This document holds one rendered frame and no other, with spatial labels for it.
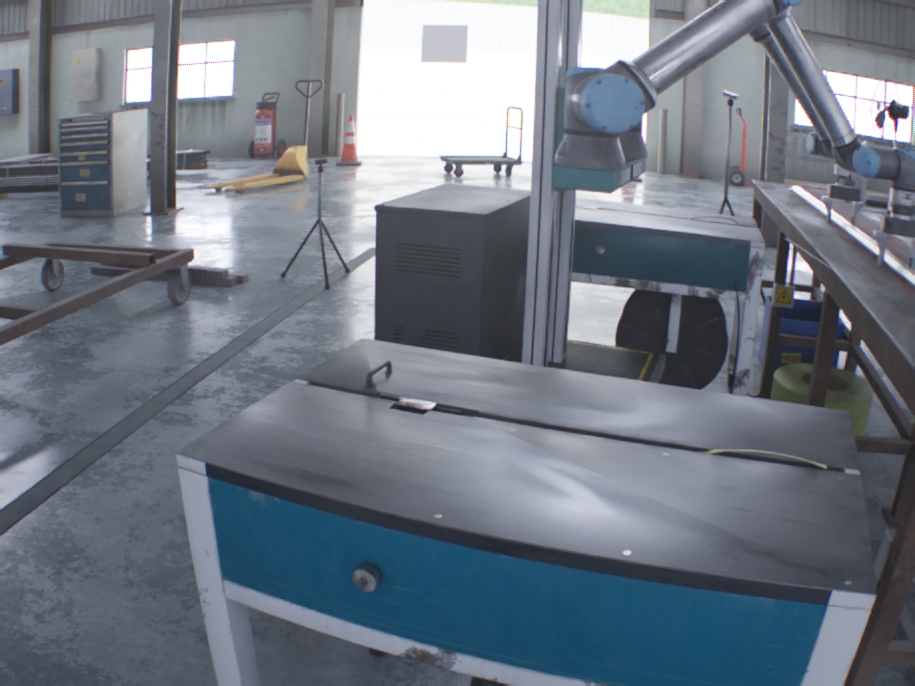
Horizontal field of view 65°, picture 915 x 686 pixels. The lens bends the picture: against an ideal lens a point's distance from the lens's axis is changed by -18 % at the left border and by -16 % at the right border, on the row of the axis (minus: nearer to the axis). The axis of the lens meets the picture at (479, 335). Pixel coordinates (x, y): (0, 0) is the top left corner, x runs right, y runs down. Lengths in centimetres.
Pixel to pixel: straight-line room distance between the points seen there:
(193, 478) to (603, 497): 54
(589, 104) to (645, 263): 109
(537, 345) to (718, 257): 82
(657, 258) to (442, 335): 89
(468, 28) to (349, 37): 184
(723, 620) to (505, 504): 30
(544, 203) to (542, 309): 31
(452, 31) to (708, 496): 1194
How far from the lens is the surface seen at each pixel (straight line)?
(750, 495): 107
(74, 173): 840
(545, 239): 238
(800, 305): 404
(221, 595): 122
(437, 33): 1280
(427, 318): 243
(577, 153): 217
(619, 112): 200
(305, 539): 106
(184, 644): 195
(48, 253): 482
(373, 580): 100
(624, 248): 296
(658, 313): 321
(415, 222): 239
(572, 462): 111
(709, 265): 296
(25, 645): 204
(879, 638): 161
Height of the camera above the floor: 121
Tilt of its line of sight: 17 degrees down
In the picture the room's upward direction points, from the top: 2 degrees clockwise
